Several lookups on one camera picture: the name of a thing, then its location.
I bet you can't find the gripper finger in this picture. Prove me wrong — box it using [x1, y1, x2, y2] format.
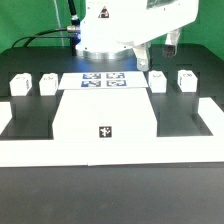
[163, 28, 181, 58]
[133, 44, 150, 71]

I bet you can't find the white square tabletop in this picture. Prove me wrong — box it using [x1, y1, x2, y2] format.
[52, 88, 157, 143]

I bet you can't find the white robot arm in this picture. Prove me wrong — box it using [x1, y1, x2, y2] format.
[76, 0, 199, 71]

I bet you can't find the white marker sheet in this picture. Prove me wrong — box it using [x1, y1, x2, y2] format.
[58, 71, 148, 90]

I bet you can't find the white U-shaped fence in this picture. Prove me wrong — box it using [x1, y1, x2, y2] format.
[0, 98, 224, 167]

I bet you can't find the metal cable connector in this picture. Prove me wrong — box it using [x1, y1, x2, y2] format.
[66, 25, 80, 33]

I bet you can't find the black cable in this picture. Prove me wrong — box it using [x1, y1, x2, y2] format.
[11, 28, 73, 49]

